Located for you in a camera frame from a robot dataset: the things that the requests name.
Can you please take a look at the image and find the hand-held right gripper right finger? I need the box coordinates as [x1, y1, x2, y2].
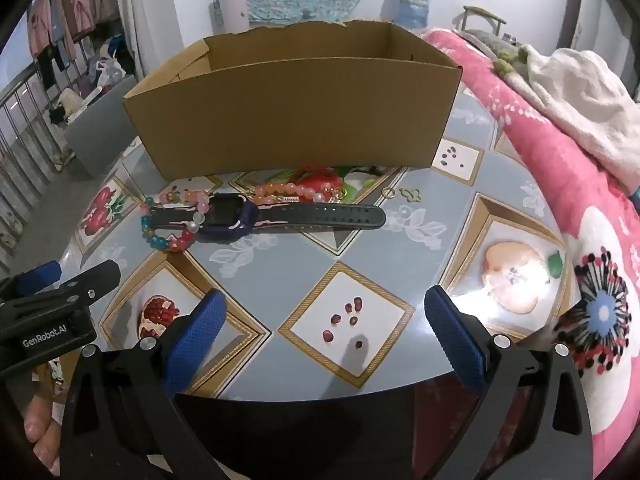
[423, 285, 598, 480]

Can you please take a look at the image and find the brown cardboard box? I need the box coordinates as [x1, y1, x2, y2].
[122, 20, 463, 181]

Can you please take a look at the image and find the blue water bottle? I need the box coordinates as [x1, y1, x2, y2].
[395, 0, 433, 31]

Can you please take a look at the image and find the green plush toy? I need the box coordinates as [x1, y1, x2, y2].
[492, 45, 531, 76]

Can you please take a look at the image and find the white curtain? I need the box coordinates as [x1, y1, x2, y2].
[117, 0, 166, 86]

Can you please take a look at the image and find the white plastic bag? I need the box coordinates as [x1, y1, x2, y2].
[95, 55, 123, 86]

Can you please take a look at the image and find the row of hanging clothes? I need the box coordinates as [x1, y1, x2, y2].
[27, 0, 121, 61]

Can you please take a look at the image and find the multicoloured bead bracelet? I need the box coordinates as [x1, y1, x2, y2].
[140, 189, 211, 253]

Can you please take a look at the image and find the pink floral blanket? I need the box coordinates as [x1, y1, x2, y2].
[422, 27, 640, 480]

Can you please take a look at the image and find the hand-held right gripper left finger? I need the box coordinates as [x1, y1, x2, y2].
[60, 287, 228, 480]

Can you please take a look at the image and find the wooden chair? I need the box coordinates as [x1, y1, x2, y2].
[460, 6, 507, 36]

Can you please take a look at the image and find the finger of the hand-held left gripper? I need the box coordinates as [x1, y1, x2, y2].
[0, 261, 62, 302]
[0, 260, 122, 320]

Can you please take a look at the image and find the white fluffy towel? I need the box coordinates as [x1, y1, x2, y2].
[500, 47, 640, 196]

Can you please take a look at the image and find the person's left hand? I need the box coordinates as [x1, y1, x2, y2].
[22, 392, 63, 480]

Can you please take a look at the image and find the pale pink panel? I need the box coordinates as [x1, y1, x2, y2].
[216, 0, 248, 36]

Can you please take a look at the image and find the dark door frame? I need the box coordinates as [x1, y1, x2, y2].
[567, 0, 640, 101]

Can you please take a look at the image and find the orange bead bracelet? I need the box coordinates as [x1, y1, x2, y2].
[255, 182, 348, 206]

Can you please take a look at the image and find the dark blue smart watch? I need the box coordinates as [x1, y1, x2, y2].
[149, 195, 387, 243]

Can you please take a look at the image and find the grey patterned pillow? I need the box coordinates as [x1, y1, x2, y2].
[452, 30, 506, 53]

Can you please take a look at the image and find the metal railing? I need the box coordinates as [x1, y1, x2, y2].
[0, 60, 71, 261]

